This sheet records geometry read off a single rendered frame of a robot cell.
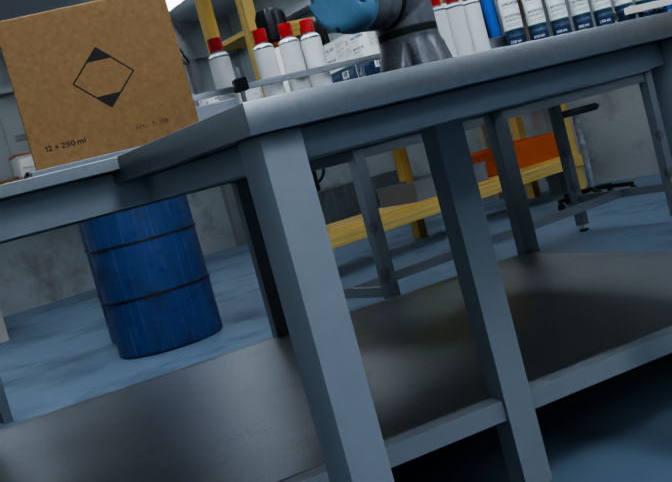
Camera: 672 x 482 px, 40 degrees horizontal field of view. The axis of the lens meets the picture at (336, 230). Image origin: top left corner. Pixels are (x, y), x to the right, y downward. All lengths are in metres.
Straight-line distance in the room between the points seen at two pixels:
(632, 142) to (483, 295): 5.70
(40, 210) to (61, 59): 0.33
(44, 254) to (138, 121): 8.98
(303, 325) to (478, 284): 0.66
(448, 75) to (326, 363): 0.42
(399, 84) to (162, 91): 0.63
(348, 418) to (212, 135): 0.39
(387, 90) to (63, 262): 9.61
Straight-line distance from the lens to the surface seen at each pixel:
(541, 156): 7.21
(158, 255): 4.78
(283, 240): 1.11
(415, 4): 1.76
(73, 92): 1.71
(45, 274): 10.64
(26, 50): 1.73
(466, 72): 1.27
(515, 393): 1.78
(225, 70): 2.20
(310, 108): 1.12
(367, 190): 3.54
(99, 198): 1.51
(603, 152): 7.57
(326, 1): 1.66
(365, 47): 2.55
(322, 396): 1.15
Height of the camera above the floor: 0.74
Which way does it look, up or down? 4 degrees down
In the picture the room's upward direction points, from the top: 15 degrees counter-clockwise
